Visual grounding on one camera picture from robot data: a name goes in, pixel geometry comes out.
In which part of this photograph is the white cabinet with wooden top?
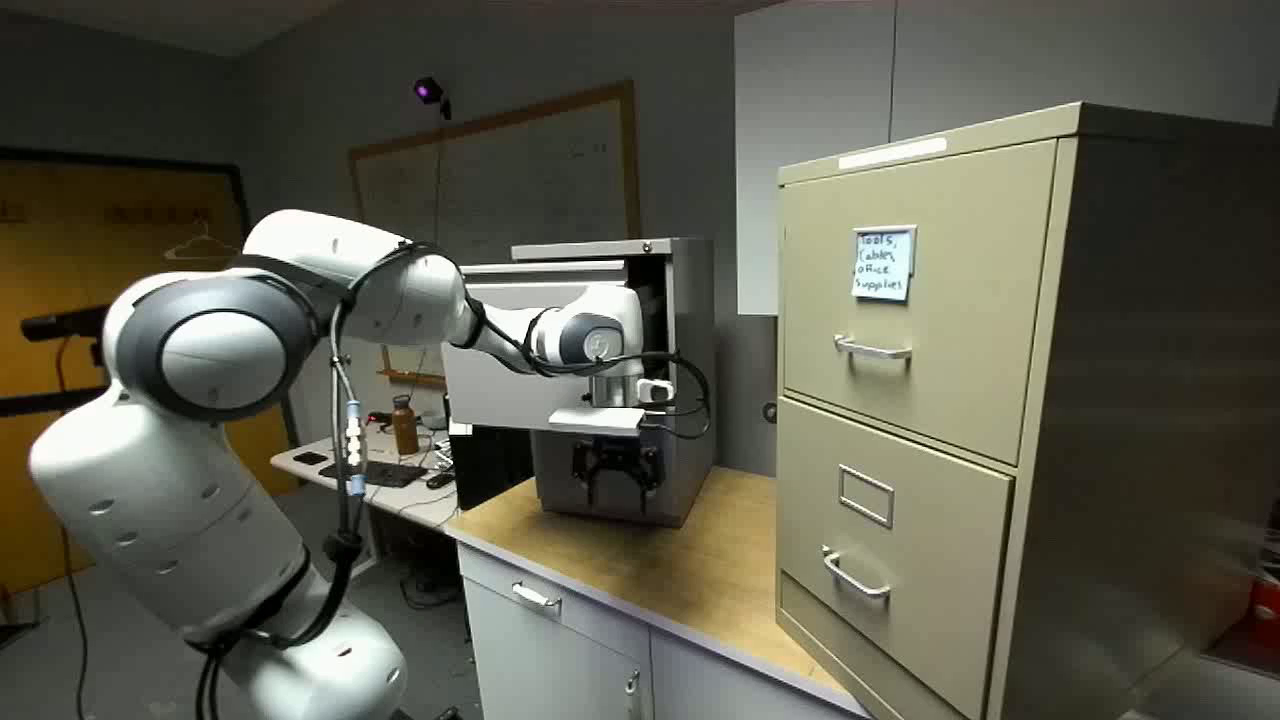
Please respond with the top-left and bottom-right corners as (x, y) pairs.
(440, 466), (871, 720)

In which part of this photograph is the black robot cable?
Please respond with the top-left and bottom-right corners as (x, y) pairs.
(192, 252), (420, 720)

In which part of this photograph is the red object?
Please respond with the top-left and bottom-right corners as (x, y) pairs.
(1236, 567), (1280, 674)

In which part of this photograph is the wood-framed whiteboard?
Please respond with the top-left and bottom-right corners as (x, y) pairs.
(348, 77), (645, 267)

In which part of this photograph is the brown bottle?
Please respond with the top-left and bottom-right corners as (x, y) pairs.
(386, 404), (425, 459)

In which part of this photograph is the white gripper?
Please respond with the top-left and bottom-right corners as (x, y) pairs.
(545, 402), (658, 505)

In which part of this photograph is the camera with purple light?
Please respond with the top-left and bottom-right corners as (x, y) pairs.
(408, 74), (456, 125)

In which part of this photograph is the black bar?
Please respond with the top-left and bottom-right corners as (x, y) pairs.
(14, 306), (113, 343)

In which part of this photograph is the white side table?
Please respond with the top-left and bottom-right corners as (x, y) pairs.
(269, 427), (463, 538)

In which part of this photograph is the beige drawer with paper note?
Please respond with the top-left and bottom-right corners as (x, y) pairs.
(777, 138), (1059, 470)

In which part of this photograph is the yellow door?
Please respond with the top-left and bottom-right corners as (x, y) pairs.
(0, 147), (303, 597)

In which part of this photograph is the white paper note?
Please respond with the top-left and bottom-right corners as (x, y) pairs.
(849, 222), (920, 307)

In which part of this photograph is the beige filing cabinet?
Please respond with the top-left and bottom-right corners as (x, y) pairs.
(773, 101), (1280, 720)

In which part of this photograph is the beige drawer with label holder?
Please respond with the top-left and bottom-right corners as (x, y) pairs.
(773, 394), (1017, 720)

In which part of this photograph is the grey filing cabinet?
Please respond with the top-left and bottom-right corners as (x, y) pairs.
(508, 236), (718, 530)

